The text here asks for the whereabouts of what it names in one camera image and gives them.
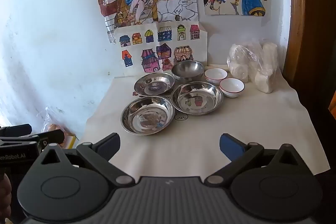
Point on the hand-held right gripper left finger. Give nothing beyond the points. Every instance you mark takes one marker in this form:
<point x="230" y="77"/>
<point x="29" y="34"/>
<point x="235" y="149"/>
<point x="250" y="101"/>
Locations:
<point x="110" y="143"/>

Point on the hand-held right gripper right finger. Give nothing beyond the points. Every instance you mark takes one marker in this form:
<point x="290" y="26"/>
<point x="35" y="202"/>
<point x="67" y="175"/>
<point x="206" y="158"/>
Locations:
<point x="230" y="146"/>

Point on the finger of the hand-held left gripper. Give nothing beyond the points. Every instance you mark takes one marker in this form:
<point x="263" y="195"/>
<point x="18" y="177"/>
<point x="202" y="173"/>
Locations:
<point x="15" y="130"/>
<point x="52" y="138"/>

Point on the white red-rimmed bowl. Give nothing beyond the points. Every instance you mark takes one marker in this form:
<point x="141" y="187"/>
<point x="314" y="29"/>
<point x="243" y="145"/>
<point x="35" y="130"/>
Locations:
<point x="232" y="87"/>
<point x="215" y="75"/>

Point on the labelled stainless steel plate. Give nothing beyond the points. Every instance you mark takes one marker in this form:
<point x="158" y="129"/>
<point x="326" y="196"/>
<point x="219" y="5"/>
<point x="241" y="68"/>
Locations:
<point x="154" y="84"/>

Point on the deep stainless steel bowl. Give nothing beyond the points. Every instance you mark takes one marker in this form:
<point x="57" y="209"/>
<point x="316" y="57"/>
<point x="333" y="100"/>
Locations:
<point x="187" y="70"/>

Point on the person's left hand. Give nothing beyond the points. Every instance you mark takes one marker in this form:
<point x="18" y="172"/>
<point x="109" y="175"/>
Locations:
<point x="4" y="195"/>

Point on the white printed table cover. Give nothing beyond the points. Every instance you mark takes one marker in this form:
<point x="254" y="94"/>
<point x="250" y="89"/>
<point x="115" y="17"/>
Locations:
<point x="262" y="121"/>

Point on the clear plastic bag of white goods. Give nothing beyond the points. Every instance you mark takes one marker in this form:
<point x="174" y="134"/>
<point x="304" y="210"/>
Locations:
<point x="252" y="66"/>

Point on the coloured houses drawing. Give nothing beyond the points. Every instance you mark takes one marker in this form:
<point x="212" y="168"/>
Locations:
<point x="162" y="56"/>

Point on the wooden frame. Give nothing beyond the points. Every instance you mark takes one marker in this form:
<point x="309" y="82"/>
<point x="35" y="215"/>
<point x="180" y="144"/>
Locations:
<point x="302" y="29"/>

